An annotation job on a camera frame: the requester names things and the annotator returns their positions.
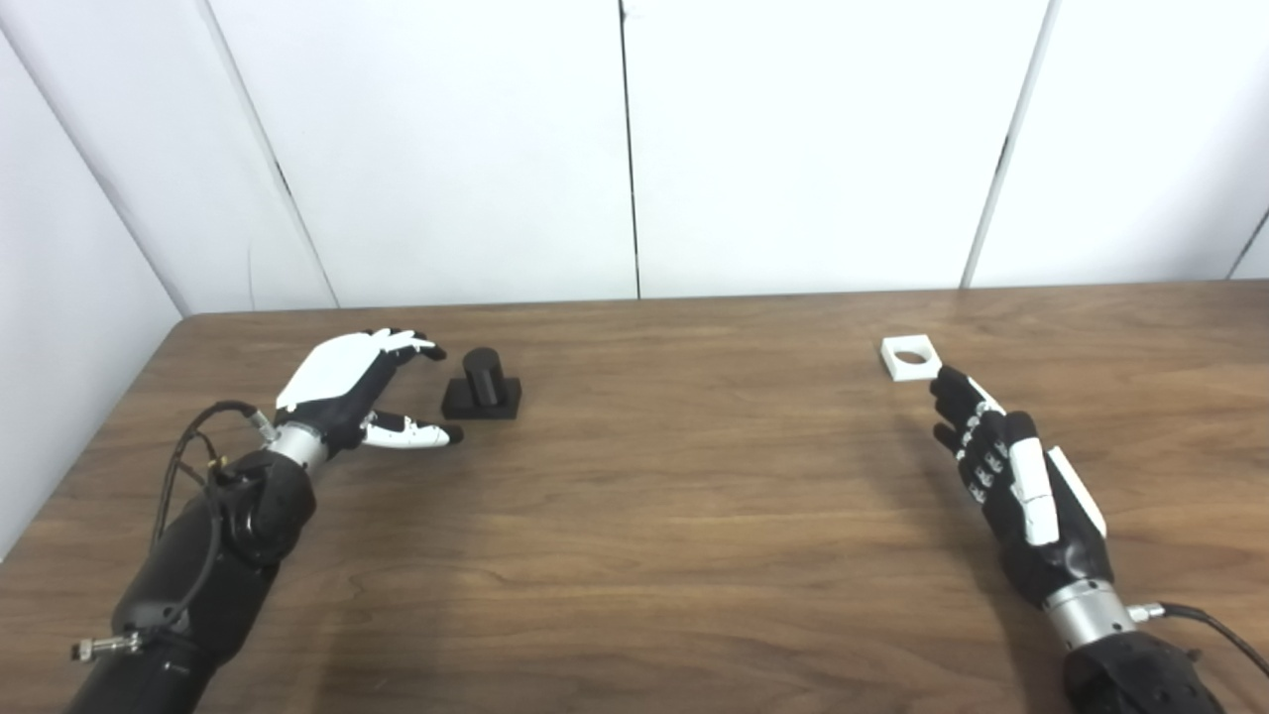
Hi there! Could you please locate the white square piece with hole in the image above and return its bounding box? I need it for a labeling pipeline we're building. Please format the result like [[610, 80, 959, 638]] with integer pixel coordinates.
[[880, 335, 941, 382]]

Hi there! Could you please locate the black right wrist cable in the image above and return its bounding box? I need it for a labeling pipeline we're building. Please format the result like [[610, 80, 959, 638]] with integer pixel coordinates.
[[1125, 600, 1269, 680]]

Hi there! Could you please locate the black peg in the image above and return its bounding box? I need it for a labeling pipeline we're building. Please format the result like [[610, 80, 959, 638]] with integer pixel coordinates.
[[441, 347, 523, 420]]

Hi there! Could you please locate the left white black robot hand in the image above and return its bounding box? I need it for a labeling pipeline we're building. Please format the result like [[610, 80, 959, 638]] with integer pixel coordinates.
[[268, 328, 465, 473]]

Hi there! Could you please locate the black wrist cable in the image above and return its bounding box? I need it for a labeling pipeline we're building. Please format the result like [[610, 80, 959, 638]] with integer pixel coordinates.
[[69, 400, 281, 663], [1125, 600, 1269, 680]]

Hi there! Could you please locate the thin left wrist wire bundle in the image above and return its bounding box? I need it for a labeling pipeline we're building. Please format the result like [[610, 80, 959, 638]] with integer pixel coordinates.
[[171, 426, 227, 492]]

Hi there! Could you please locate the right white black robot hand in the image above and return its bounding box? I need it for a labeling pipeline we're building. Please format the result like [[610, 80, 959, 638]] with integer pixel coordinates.
[[929, 365, 1139, 651]]

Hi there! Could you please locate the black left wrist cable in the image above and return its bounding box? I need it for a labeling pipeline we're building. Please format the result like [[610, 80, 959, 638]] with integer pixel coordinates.
[[69, 400, 281, 663]]

